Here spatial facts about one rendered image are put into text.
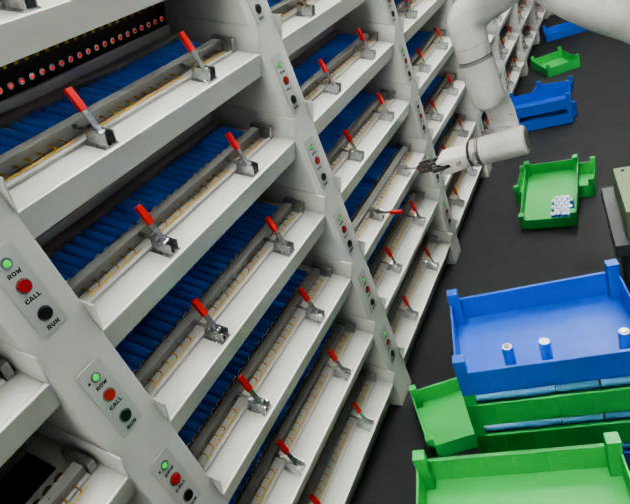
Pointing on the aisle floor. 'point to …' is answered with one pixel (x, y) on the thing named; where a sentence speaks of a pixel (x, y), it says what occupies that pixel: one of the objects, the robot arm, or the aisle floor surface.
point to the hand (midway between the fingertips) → (425, 166)
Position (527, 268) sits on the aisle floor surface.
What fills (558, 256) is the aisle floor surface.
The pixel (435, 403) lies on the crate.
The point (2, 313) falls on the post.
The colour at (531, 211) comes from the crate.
